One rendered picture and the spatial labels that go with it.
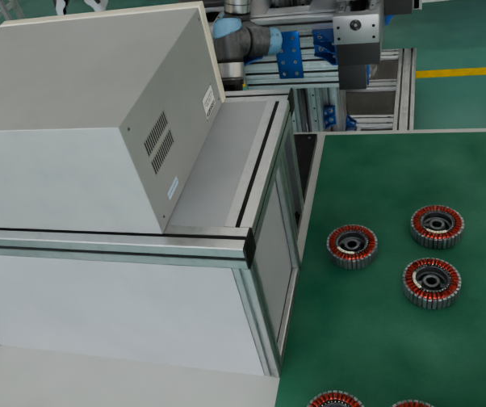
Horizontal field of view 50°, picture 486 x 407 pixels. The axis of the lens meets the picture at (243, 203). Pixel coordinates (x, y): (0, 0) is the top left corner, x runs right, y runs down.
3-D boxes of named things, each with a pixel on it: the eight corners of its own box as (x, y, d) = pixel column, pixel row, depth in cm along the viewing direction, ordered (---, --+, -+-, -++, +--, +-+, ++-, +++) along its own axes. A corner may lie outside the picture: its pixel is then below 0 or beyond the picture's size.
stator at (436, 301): (449, 263, 111) (450, 252, 108) (467, 306, 103) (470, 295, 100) (395, 271, 112) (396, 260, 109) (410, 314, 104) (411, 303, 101)
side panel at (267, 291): (287, 265, 119) (266, 154, 98) (300, 266, 118) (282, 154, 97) (265, 375, 100) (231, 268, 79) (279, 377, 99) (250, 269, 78)
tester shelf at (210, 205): (23, 116, 128) (14, 101, 125) (295, 106, 108) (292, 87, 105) (-97, 249, 97) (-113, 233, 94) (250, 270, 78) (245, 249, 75)
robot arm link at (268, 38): (265, 19, 147) (231, 19, 141) (286, 31, 139) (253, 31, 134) (260, 48, 151) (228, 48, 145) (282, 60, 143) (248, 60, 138)
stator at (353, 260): (341, 228, 124) (340, 217, 122) (385, 242, 119) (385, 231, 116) (319, 261, 118) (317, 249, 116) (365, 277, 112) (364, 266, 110)
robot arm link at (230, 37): (249, 17, 134) (221, 17, 129) (252, 61, 136) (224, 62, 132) (234, 21, 140) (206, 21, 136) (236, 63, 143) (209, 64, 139)
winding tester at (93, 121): (48, 105, 120) (4, 20, 106) (226, 98, 107) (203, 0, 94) (-57, 226, 93) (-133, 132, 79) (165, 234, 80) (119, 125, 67)
